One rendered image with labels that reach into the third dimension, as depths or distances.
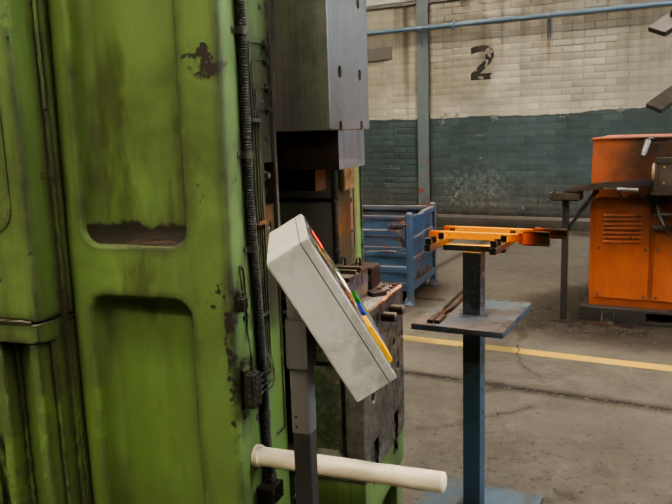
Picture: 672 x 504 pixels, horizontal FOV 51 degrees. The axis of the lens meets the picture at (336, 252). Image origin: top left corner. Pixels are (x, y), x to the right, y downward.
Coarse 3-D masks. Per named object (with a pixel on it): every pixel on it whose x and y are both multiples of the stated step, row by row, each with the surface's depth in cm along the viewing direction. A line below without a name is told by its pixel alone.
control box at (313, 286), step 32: (288, 224) 141; (288, 256) 113; (320, 256) 114; (288, 288) 114; (320, 288) 114; (320, 320) 115; (352, 320) 116; (352, 352) 116; (352, 384) 117; (384, 384) 118
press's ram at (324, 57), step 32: (288, 0) 165; (320, 0) 163; (352, 0) 179; (288, 32) 167; (320, 32) 164; (352, 32) 179; (288, 64) 168; (320, 64) 165; (352, 64) 180; (288, 96) 169; (320, 96) 167; (352, 96) 181; (288, 128) 171; (320, 128) 168; (352, 128) 182
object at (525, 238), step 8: (432, 232) 240; (440, 232) 239; (448, 232) 238; (456, 232) 236; (464, 232) 235; (472, 232) 235; (480, 232) 234; (488, 232) 234; (520, 232) 227; (528, 232) 225; (536, 232) 224; (544, 232) 223; (512, 240) 228; (520, 240) 225; (528, 240) 226; (536, 240) 225; (544, 240) 223
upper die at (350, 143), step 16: (288, 144) 177; (304, 144) 176; (320, 144) 174; (336, 144) 173; (352, 144) 182; (288, 160) 178; (304, 160) 176; (320, 160) 175; (336, 160) 173; (352, 160) 182
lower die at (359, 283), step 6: (342, 270) 188; (348, 270) 188; (354, 270) 187; (366, 270) 196; (348, 276) 185; (354, 276) 187; (360, 276) 191; (366, 276) 196; (348, 282) 182; (354, 282) 187; (360, 282) 191; (366, 282) 196; (354, 288) 187; (360, 288) 192; (366, 288) 196; (282, 294) 185; (360, 294) 192
